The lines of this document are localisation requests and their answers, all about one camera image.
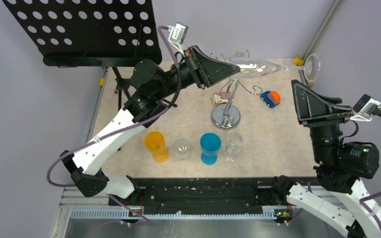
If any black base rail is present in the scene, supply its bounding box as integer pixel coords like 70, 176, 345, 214
109, 177, 289, 215

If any small red white box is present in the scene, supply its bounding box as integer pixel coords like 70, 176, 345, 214
211, 92, 233, 106

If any yellow corner clip right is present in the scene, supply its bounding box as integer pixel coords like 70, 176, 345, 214
293, 58, 304, 66

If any black perforated music stand desk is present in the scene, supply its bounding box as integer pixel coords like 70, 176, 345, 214
4, 0, 162, 67

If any clear wine glass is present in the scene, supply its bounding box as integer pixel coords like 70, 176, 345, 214
234, 48, 250, 58
225, 132, 243, 161
174, 138, 192, 161
226, 54, 321, 82

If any yellow clip left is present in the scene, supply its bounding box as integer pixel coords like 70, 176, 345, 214
99, 78, 105, 87

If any blue wine glass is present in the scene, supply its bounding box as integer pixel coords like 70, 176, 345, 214
200, 133, 222, 165

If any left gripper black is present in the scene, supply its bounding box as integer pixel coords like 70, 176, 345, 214
154, 45, 241, 99

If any orange wine glass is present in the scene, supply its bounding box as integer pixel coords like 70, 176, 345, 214
144, 131, 169, 163

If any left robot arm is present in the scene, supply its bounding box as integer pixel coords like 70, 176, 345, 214
61, 46, 241, 205

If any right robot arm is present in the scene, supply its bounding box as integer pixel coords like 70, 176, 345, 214
271, 80, 381, 238

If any blue and orange toy car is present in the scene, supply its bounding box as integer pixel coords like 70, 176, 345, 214
260, 91, 281, 108

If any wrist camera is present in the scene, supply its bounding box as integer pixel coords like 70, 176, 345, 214
168, 22, 189, 53
350, 94, 381, 122

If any aluminium corner profile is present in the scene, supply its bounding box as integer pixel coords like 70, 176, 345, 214
302, 0, 345, 60

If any clear wine glass front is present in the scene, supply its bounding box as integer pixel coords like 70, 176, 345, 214
174, 138, 192, 161

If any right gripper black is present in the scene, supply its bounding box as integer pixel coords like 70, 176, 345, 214
289, 79, 352, 166

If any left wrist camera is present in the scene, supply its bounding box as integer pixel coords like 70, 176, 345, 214
168, 22, 189, 53

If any small wooden block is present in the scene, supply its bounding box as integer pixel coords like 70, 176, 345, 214
306, 81, 314, 88

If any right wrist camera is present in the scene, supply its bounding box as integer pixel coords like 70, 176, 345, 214
350, 94, 381, 122

